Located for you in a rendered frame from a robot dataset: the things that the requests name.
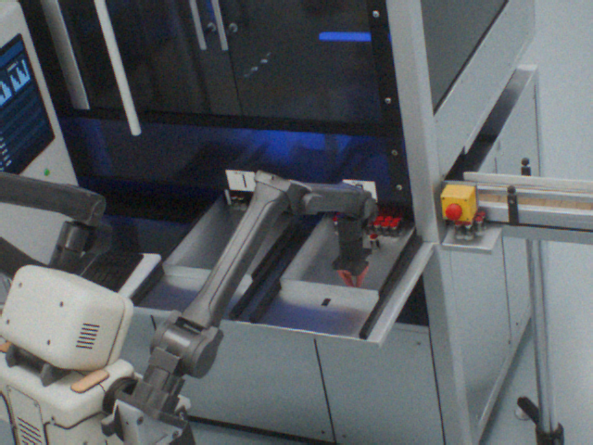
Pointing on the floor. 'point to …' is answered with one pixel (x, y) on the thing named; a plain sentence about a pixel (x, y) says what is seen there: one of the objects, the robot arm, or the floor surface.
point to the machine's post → (429, 211)
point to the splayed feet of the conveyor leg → (527, 410)
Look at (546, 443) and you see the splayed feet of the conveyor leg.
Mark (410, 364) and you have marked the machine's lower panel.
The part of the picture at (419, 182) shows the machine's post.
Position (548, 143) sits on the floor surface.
